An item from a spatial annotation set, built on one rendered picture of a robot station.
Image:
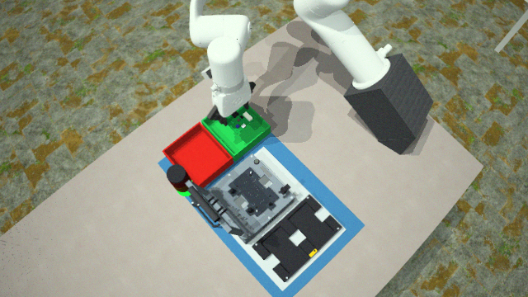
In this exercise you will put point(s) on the red bin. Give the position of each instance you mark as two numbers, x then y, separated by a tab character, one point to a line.
200	154

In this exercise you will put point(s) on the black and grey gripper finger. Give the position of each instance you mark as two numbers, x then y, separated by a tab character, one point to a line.
215	115
252	85

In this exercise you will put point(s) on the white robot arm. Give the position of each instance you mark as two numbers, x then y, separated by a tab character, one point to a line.
230	34

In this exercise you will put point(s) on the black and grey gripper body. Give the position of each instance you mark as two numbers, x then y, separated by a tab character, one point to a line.
228	103

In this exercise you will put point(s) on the green circuit board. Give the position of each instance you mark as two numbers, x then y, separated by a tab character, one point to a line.
240	119

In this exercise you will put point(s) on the green bin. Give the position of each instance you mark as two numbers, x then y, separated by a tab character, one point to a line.
238	144

